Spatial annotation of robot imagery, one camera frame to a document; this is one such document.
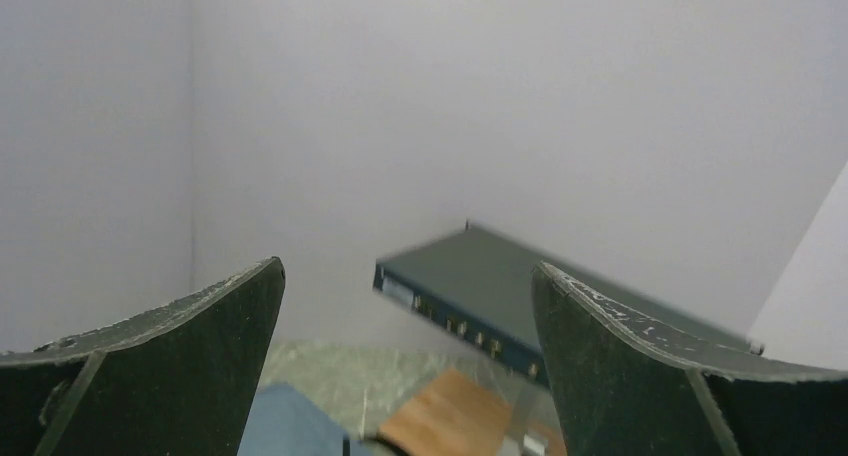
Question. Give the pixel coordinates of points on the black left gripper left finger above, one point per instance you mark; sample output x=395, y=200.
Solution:
x=179, y=379

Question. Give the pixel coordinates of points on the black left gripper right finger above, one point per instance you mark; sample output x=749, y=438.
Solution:
x=625, y=382

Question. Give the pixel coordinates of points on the blue student backpack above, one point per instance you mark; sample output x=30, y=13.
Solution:
x=284, y=422

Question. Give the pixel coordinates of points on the brown wooden board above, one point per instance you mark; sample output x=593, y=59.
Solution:
x=455, y=415

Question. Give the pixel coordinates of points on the dark teal rack server unit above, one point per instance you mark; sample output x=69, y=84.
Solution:
x=476, y=285

